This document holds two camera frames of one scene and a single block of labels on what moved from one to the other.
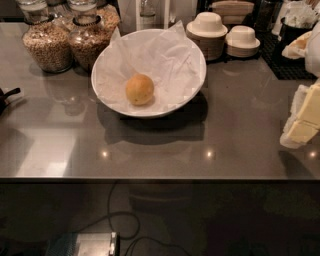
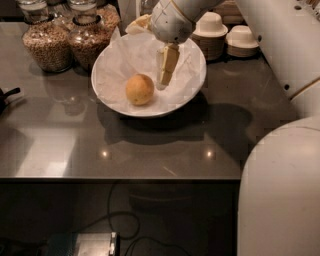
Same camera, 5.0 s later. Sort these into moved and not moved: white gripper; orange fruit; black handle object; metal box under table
Moved: white gripper
Not moved: metal box under table; black handle object; orange fruit
